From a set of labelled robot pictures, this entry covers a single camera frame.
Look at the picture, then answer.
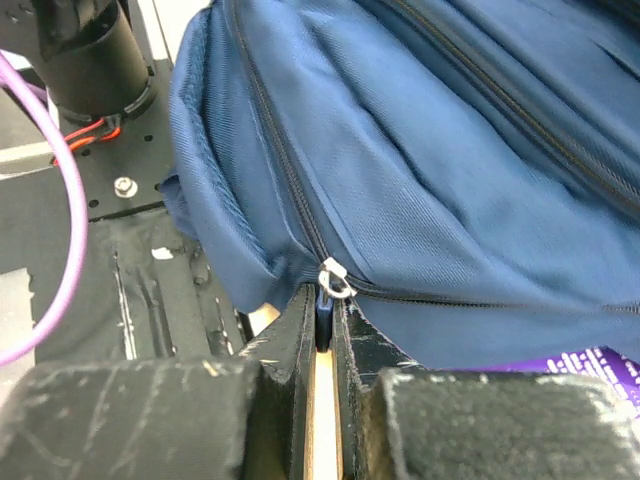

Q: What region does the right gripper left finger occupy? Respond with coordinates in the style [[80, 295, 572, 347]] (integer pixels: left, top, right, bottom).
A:
[[1, 286, 316, 479]]

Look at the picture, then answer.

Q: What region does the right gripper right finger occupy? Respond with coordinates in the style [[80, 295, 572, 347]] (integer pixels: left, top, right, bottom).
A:
[[333, 302, 639, 479]]

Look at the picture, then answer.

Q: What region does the purple paperback book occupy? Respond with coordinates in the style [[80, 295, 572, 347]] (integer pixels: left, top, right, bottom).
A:
[[479, 345, 640, 416]]

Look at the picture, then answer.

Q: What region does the navy blue student backpack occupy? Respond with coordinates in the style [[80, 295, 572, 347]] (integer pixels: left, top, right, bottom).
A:
[[161, 1, 639, 369]]

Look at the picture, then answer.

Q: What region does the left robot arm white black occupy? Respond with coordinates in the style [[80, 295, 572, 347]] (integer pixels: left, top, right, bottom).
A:
[[1, 1, 156, 124]]

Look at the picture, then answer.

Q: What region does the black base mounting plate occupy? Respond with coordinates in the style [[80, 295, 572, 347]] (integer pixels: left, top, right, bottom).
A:
[[0, 0, 251, 366]]

